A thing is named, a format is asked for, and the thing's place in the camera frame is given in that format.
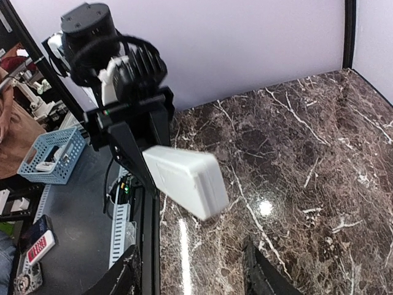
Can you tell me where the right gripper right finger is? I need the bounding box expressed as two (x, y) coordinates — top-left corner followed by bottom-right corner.
(243, 236), (301, 295)

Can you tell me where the blue perforated basket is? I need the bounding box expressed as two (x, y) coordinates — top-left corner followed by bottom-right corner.
(17, 127), (86, 184)

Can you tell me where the black curved table rail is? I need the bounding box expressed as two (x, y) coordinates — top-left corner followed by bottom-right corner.
(141, 189), (160, 294)

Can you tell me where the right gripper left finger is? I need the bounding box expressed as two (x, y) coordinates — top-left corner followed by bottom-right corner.
(93, 245), (141, 294)

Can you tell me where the grey slotted cable duct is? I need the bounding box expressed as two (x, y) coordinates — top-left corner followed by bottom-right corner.
(109, 203), (130, 268)

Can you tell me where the red white remote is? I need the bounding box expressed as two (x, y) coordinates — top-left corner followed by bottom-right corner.
(26, 230), (56, 266)

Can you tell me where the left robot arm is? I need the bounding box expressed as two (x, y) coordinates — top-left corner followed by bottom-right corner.
(47, 3), (174, 195)

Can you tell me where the white remote control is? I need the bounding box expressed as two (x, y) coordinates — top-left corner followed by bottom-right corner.
(142, 146), (229, 221)

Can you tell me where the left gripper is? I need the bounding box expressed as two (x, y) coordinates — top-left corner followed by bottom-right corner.
(84, 87), (174, 194)

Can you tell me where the right black frame post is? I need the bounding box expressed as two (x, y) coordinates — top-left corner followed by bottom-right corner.
(342, 0), (357, 68)

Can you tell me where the left black frame post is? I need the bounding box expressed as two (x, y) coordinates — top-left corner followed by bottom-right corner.
(1, 1), (88, 139)

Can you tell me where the black frame post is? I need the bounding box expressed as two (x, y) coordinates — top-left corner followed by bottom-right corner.
(342, 0), (357, 68)
(1, 1), (88, 139)

